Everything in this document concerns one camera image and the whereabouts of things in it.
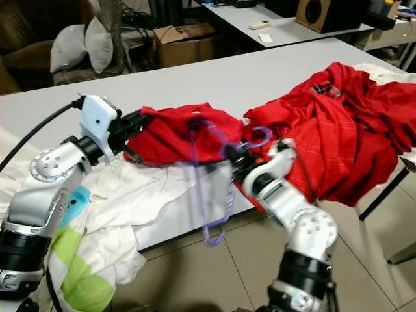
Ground red t-shirt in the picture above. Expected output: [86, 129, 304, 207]
[125, 103, 244, 166]

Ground purple wire hanger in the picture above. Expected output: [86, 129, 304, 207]
[185, 119, 274, 248]

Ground white t-shirt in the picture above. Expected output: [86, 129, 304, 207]
[78, 159, 235, 225]

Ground grey plaid throw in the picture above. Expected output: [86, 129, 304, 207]
[52, 0, 127, 86]

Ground white work table black legs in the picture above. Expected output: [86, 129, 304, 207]
[0, 36, 416, 251]

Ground grey pillow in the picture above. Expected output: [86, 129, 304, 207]
[51, 25, 90, 73]
[84, 18, 114, 73]

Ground cardboard box marked 5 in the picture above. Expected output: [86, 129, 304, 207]
[153, 23, 216, 69]

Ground red garment with plaid tag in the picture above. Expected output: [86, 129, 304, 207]
[242, 62, 416, 207]

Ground white desk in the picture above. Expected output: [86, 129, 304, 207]
[198, 0, 416, 49]

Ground brown wooden box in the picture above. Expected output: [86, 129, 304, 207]
[0, 40, 19, 97]

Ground brown armchair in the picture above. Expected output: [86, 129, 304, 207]
[0, 0, 124, 88]

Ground white garment green blue patches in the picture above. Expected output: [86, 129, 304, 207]
[49, 185, 147, 312]

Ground wooden speaker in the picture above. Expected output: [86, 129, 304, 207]
[296, 0, 374, 34]

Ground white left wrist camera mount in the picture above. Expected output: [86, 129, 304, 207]
[79, 95, 121, 163]

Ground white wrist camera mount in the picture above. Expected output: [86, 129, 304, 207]
[79, 95, 121, 163]
[257, 138, 298, 176]

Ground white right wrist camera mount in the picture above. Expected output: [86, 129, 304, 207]
[257, 138, 298, 176]

